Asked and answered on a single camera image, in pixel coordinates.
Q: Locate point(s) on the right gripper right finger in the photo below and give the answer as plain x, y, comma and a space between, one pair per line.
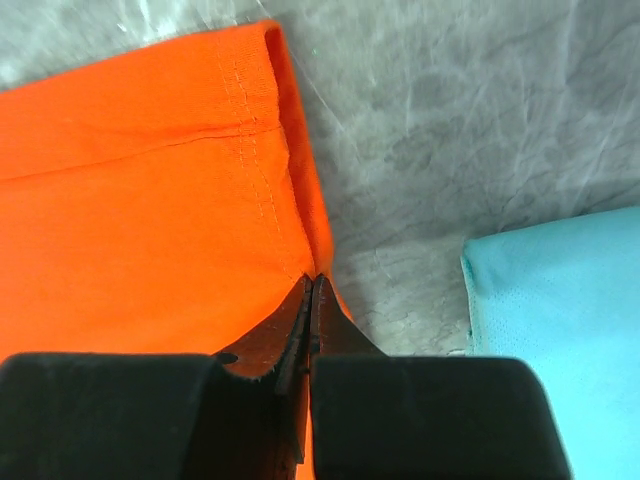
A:
376, 416

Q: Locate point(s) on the folded teal t shirt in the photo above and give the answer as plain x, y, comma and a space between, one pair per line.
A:
564, 298

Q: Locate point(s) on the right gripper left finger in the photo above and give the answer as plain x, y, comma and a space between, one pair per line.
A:
239, 413

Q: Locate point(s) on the orange t shirt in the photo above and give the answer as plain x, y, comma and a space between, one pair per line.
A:
161, 201

